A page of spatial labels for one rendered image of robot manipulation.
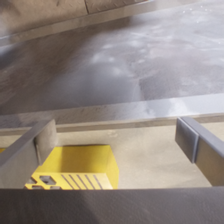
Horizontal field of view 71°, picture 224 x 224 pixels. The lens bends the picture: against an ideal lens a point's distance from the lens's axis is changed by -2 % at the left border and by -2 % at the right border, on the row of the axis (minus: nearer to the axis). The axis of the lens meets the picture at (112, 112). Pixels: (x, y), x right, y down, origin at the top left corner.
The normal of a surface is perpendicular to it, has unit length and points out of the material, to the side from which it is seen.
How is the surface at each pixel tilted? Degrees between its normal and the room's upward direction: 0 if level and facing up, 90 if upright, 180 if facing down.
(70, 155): 90
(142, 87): 90
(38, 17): 0
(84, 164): 90
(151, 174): 0
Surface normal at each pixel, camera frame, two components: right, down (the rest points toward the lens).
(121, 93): -0.22, -0.75
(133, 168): -0.12, 0.66
